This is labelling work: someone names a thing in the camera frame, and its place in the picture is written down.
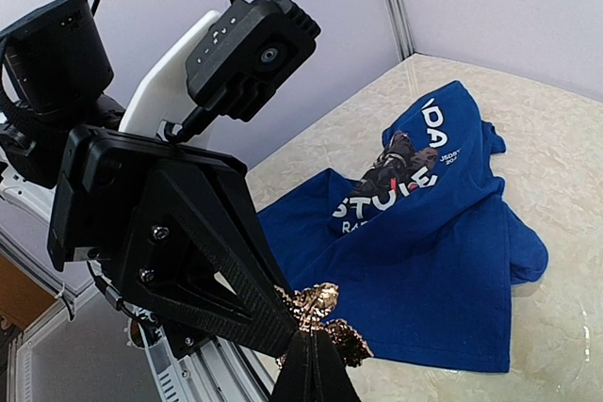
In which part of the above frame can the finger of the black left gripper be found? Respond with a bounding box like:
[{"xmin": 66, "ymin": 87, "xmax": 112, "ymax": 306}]
[
  {"xmin": 110, "ymin": 160, "xmax": 297, "ymax": 357},
  {"xmin": 197, "ymin": 164, "xmax": 291, "ymax": 294}
]

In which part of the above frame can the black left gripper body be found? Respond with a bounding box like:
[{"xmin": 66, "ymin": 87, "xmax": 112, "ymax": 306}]
[{"xmin": 44, "ymin": 123, "xmax": 251, "ymax": 361}]

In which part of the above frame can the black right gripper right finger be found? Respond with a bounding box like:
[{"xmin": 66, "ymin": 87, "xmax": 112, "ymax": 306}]
[{"xmin": 309, "ymin": 330, "xmax": 360, "ymax": 402}]

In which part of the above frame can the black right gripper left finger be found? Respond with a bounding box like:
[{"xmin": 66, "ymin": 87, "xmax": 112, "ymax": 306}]
[{"xmin": 270, "ymin": 331, "xmax": 311, "ymax": 402}]

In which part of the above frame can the white snowflake brooch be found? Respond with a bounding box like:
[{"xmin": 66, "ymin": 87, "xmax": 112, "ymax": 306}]
[{"xmin": 274, "ymin": 282, "xmax": 374, "ymax": 367}]

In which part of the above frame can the blue printed t-shirt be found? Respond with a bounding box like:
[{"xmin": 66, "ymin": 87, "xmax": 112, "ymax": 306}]
[{"xmin": 259, "ymin": 81, "xmax": 548, "ymax": 374}]

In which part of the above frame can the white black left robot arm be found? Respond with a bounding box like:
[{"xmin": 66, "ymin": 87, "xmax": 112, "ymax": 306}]
[{"xmin": 1, "ymin": 0, "xmax": 318, "ymax": 357}]

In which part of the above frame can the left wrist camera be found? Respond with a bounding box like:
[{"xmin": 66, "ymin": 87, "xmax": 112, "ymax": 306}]
[{"xmin": 117, "ymin": 0, "xmax": 322, "ymax": 149}]

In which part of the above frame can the aluminium corner post left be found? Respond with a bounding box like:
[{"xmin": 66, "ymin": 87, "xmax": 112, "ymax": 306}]
[{"xmin": 384, "ymin": 0, "xmax": 416, "ymax": 61}]

